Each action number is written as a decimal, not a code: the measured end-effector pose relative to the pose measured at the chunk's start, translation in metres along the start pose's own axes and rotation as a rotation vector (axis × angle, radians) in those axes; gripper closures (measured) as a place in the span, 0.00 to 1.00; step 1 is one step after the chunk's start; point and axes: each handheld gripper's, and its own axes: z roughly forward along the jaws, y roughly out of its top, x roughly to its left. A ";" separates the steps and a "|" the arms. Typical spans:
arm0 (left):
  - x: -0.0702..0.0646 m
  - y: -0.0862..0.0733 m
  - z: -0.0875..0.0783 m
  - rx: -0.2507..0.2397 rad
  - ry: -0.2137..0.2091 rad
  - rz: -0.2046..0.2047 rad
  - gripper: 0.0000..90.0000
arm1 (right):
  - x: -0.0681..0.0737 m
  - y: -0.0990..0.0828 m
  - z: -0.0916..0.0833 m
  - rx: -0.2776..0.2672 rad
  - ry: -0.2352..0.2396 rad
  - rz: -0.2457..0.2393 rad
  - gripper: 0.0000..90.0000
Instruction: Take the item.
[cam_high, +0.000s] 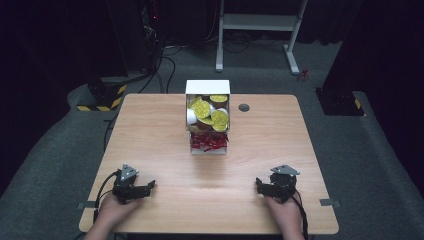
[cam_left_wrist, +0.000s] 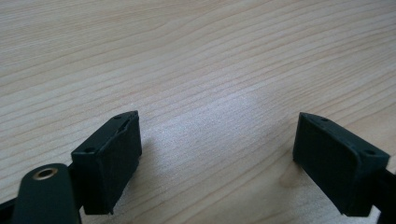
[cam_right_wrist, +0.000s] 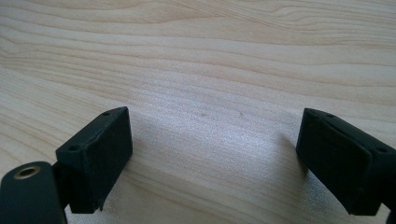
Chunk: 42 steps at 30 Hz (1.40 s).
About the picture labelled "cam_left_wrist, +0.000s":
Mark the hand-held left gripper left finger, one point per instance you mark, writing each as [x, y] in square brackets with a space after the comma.
[107, 168]

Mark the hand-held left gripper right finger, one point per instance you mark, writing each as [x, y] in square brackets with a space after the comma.
[336, 168]

